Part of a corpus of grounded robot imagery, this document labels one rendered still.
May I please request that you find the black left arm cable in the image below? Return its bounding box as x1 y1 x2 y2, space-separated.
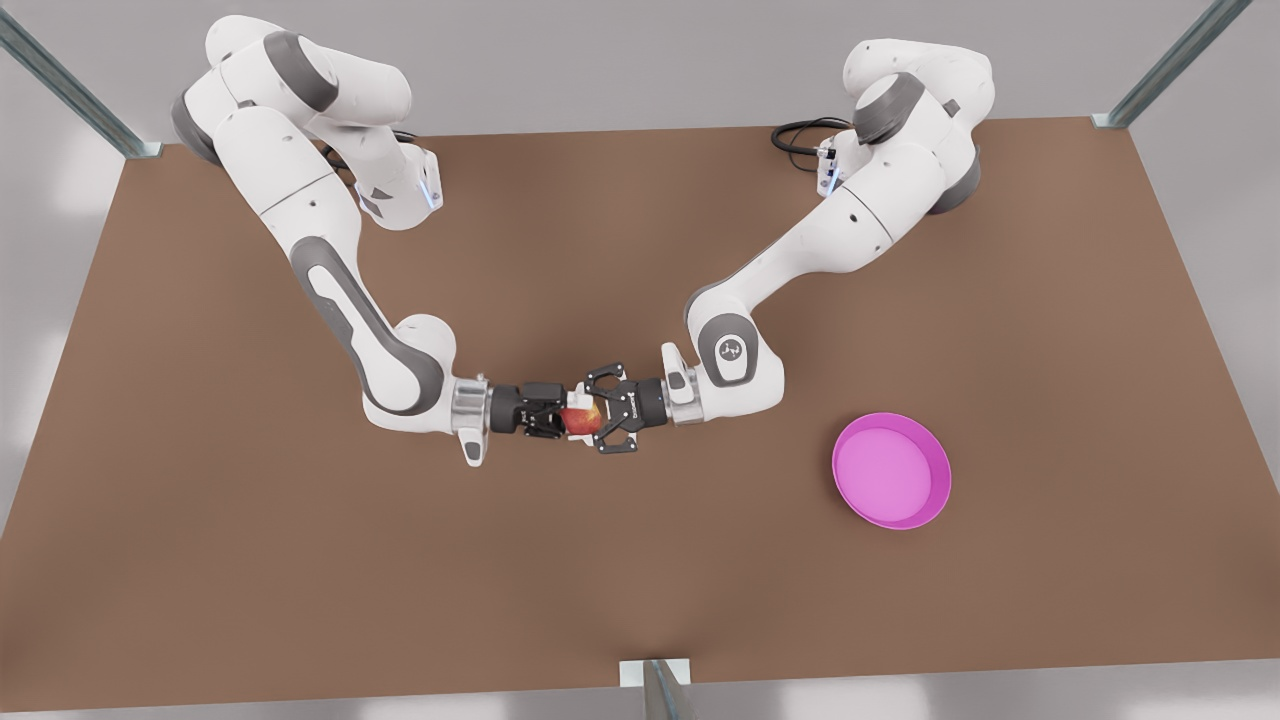
771 117 857 174

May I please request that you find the pink round bowl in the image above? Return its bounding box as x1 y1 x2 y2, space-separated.
832 412 953 531

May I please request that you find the silver frame post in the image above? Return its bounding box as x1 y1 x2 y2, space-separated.
0 8 164 160
1091 0 1257 130
619 658 694 720

